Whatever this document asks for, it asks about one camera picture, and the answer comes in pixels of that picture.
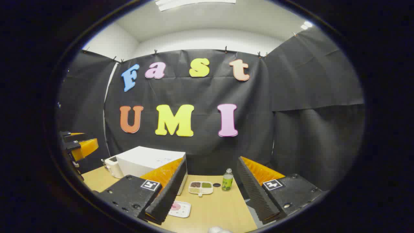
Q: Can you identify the white square plate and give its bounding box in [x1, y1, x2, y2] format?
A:
[168, 201, 191, 218]

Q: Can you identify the white toaster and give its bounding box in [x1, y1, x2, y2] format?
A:
[103, 156, 125, 179]

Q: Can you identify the white microwave oven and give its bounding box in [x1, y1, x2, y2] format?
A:
[116, 146, 188, 196]

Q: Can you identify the white divided bean tray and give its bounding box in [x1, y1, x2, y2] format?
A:
[189, 181, 214, 197]

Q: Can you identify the black backdrop cloth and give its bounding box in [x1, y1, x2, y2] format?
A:
[57, 26, 366, 191]

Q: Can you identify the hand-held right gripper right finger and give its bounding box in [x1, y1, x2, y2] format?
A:
[236, 156, 324, 225]

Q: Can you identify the long ceiling light panel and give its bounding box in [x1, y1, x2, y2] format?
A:
[155, 0, 236, 12]

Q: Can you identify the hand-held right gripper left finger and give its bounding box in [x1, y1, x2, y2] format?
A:
[94, 157, 188, 225]

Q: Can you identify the green drink bottle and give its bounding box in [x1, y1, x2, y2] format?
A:
[222, 168, 234, 192]

